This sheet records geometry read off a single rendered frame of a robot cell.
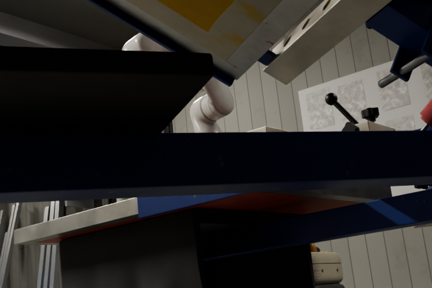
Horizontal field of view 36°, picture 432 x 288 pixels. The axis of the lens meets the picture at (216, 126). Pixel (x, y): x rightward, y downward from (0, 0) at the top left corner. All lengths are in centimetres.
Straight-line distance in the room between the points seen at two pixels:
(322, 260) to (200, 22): 173
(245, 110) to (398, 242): 169
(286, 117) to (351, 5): 437
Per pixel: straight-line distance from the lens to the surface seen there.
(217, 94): 219
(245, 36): 102
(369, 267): 486
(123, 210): 149
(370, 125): 139
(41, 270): 684
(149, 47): 211
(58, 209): 677
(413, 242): 472
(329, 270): 268
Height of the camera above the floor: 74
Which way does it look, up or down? 15 degrees up
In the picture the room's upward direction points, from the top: 6 degrees counter-clockwise
